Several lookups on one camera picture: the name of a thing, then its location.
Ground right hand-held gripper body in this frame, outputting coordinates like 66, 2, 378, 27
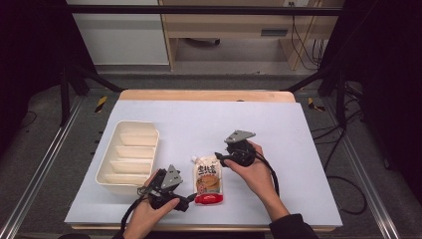
224, 129, 257, 168

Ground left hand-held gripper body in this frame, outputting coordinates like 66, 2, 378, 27
137, 164, 184, 210

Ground sauce pouch with red base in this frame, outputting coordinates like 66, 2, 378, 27
191, 154, 225, 206

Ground person's right hand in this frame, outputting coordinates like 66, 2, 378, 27
223, 140, 279, 202

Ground person's left hand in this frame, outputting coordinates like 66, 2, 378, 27
124, 170, 181, 230

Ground white table mat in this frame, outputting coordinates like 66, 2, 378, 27
64, 99, 343, 229

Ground cream divided plastic tray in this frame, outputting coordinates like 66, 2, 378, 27
95, 119, 160, 195

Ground yellow black tape strip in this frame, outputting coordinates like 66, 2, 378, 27
94, 95, 109, 115
306, 96, 326, 113

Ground black metal stand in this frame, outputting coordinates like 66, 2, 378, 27
59, 63, 124, 127
282, 65, 350, 129

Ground grey desk label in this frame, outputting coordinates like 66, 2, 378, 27
260, 28, 290, 37

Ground light wooden desk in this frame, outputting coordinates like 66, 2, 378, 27
158, 0, 344, 73

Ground white cabinet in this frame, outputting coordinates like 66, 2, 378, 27
65, 0, 170, 66

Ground black curtain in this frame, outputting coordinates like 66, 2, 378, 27
319, 0, 422, 203
0, 0, 98, 157

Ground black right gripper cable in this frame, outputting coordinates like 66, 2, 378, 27
254, 152, 281, 197

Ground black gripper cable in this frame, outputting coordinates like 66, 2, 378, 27
254, 152, 281, 197
119, 196, 144, 234

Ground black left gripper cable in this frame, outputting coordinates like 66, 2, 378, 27
119, 196, 144, 234

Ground black floor cables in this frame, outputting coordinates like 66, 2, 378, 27
311, 82, 368, 216

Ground black hanging cables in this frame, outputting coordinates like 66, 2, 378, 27
290, 15, 330, 72

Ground aluminium floor rail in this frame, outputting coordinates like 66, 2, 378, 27
321, 97, 403, 239
0, 96, 85, 239

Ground black horizontal frame bar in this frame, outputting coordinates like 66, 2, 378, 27
65, 4, 343, 17

